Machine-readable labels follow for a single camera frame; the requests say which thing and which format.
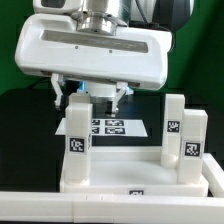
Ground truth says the white side fence rail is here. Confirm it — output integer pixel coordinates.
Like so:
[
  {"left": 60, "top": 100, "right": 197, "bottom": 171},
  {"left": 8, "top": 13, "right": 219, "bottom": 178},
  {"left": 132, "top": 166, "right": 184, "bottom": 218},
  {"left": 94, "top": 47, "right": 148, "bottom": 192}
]
[{"left": 202, "top": 153, "right": 224, "bottom": 198}]

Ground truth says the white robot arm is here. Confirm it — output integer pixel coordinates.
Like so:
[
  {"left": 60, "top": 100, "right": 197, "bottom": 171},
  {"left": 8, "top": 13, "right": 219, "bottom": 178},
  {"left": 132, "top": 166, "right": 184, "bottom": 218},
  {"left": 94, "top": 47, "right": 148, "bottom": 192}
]
[{"left": 15, "top": 0, "right": 194, "bottom": 115}]

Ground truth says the white desk top tray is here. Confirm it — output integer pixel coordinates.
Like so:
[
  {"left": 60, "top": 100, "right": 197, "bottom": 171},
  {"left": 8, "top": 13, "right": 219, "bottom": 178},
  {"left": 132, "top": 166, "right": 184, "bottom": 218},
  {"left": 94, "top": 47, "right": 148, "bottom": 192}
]
[{"left": 60, "top": 147, "right": 209, "bottom": 197}]

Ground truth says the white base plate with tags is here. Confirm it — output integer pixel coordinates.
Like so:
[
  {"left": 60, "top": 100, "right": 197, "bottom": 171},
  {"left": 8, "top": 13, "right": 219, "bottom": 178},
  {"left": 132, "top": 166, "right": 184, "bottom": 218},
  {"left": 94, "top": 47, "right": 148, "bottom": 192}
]
[{"left": 55, "top": 117, "right": 148, "bottom": 138}]

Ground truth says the white front fence rail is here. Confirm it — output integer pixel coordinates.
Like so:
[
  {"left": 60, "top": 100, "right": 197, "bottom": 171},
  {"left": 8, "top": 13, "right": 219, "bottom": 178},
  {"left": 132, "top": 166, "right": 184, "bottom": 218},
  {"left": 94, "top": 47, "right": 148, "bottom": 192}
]
[{"left": 0, "top": 192, "right": 224, "bottom": 224}]

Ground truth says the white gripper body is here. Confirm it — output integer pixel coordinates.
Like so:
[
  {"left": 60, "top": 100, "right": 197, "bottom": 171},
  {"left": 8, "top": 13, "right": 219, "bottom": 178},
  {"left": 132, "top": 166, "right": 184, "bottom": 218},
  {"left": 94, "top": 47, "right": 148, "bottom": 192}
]
[{"left": 15, "top": 14, "right": 172, "bottom": 90}]

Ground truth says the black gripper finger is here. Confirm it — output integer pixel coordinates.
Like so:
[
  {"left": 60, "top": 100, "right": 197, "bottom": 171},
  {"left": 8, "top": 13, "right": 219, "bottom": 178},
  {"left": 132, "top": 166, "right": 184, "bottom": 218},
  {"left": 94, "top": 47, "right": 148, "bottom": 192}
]
[
  {"left": 51, "top": 73, "right": 65, "bottom": 110},
  {"left": 111, "top": 82, "right": 128, "bottom": 117}
]

